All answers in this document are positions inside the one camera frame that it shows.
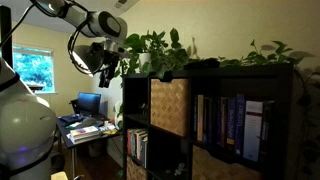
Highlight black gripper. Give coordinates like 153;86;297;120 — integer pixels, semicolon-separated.
98;49;121;90

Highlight woven bamboo storage basket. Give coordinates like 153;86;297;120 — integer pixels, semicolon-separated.
192;145;264;180
149;78;192;138
125;155;148;180

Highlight orange book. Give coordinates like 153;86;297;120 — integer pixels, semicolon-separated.
126;129;132;156

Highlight blue book white edge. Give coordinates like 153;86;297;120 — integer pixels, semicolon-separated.
130;129;138;158

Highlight thick blue book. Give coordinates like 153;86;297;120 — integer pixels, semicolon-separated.
141;134;149;170

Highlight tan book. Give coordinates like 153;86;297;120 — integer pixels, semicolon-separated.
196;94;205;143

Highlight navy book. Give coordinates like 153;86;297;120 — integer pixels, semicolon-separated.
212;97;222;146

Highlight dark red book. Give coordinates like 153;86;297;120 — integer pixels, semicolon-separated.
219;97;229;147

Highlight blue and yellow book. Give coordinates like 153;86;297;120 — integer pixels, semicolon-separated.
227;97;237;146

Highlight tall blue book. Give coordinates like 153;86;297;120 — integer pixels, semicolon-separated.
234;93;247;157

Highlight white book dark band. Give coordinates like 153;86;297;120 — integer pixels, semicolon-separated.
242;100;265;163

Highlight black book white lettering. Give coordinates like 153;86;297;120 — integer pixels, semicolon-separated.
260;100;276;159

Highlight black desk lamp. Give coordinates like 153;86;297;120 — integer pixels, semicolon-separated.
68;43;105;78

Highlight black computer monitor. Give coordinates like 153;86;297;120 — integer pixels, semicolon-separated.
76;91;102;117

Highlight black cube bookshelf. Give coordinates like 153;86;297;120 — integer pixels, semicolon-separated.
122;63;295;180

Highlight white rounded object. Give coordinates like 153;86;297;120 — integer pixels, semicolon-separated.
114;99;125;130

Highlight white plant pot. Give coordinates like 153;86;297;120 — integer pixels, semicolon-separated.
137;52;153;73

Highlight small white boxes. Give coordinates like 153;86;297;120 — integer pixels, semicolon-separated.
99;121;118;135

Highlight blue item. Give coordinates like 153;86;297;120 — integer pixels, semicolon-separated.
58;113;85;125

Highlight stack of colourful books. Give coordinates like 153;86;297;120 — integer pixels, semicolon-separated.
68;125;102;145

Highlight green pothos plant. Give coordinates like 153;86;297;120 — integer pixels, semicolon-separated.
113;27;320;180

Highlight dark desk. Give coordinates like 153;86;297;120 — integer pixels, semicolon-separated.
55;114;124;180

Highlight ceiling air vent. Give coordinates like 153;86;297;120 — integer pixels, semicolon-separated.
112;0;130;10

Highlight pale yellow block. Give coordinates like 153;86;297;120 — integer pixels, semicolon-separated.
49;171;69;180

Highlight black metal pole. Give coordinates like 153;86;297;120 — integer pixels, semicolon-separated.
0;4;14;69

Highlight small grey stones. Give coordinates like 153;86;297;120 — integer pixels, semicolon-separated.
164;161;188;177

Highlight window with white frame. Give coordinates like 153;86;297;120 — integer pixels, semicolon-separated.
11;44;55;94

